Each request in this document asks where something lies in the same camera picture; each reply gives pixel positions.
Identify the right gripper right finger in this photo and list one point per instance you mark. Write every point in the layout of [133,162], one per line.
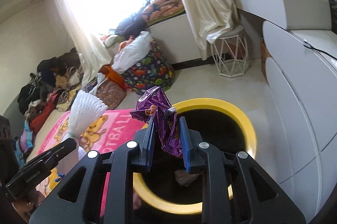
[186,144]

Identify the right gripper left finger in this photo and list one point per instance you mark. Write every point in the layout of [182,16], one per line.
[150,143]

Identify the purple foil snack wrapper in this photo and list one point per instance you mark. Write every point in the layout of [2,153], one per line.
[155,106]

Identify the white foam net sleeve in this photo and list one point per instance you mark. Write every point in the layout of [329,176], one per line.
[85,110]

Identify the yellow rimmed trash bin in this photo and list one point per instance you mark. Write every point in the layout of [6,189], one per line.
[207,159]

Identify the left hand painted nails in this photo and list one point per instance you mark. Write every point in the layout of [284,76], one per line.
[25,206]

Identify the pink cartoon bear blanket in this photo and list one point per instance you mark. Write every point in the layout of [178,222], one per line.
[112,129]

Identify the brown patterned fabric bag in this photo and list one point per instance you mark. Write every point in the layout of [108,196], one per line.
[111,94]

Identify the dinosaur print fabric hamper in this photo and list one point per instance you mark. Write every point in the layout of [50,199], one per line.
[152,70]

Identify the orange bag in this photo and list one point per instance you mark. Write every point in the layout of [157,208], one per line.
[113,76]

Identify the white plastic bag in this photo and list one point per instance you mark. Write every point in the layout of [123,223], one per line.
[132,53]

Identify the left cream curtain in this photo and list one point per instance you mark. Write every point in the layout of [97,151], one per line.
[77,18]

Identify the pile of dark clothes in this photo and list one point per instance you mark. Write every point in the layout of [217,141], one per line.
[52,87]

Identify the dark jacket on sill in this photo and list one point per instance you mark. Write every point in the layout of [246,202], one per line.
[131,26]

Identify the orange navy star quilt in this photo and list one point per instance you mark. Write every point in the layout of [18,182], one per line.
[159,10]

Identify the white curved vanity desk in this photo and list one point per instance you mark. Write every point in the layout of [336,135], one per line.
[301,100]

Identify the white wire frame stool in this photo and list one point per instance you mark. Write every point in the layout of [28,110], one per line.
[230,53]

